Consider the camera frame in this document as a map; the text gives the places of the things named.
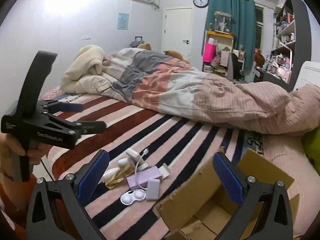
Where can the green cushion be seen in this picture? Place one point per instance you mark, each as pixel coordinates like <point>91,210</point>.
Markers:
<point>312,147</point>

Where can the brown cardboard box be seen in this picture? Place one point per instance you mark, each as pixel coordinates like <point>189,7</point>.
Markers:
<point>200,205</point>

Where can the pink gift bag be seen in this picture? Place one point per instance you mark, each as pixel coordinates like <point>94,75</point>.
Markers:
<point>209,52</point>

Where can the dark brown plush toy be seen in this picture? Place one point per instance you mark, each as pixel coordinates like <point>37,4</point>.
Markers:
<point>259,58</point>

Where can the striped pink blanket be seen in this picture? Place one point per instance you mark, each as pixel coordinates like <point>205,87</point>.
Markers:
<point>155,135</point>

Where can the dark suitcase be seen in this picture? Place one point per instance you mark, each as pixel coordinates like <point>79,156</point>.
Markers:
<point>136,43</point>

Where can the dark desk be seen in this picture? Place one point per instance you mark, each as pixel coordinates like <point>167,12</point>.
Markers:
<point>272,77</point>

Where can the tall grey bookcase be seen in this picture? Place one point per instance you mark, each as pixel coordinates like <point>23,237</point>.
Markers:
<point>301,20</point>

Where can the grey chair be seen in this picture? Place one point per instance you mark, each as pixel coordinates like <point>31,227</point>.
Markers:
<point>232,67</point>

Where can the pink ribbed pillow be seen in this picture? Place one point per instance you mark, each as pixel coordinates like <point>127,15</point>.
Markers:
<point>295,170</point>

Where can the long purple box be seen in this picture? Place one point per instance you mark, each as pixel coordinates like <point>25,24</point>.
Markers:
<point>146,177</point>

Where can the yellow shelf unit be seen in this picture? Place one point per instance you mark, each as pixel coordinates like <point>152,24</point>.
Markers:
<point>220,33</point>

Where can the gold foil wrapper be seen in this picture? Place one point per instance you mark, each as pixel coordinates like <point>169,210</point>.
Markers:
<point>120,177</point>

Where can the white door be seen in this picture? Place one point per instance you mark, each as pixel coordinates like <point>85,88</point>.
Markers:
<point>178,32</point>

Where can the teal curtain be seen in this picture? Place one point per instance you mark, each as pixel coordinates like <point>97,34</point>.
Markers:
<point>240,17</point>

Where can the pink grey patchwork duvet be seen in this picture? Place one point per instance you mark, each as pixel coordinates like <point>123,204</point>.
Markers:
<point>190,90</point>

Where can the person's left hand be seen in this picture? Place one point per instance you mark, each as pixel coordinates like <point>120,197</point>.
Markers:
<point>11,146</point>

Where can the blue wall poster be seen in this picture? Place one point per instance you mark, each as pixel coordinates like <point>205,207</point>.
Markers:
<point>123,20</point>

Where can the cream fleece blanket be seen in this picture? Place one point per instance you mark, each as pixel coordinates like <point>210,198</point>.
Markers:
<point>82,70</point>

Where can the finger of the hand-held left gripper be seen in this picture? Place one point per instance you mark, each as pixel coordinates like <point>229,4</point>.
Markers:
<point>71,108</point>
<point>92,127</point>

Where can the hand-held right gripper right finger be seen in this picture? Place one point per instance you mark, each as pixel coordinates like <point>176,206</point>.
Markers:
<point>228,180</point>

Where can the small lavender box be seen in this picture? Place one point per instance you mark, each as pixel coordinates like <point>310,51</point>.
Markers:
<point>153,189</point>

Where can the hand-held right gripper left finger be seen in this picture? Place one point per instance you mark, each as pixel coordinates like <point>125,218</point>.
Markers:
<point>92,175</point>

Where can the round wall clock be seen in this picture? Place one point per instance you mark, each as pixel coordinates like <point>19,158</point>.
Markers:
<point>201,1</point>

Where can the glass display case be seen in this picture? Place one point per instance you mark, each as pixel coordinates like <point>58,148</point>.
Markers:
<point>222,21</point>

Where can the white headboard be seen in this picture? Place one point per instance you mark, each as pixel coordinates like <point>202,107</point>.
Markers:
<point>308,73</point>

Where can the white contact lens case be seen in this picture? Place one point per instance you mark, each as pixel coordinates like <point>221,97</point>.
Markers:
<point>132,197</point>

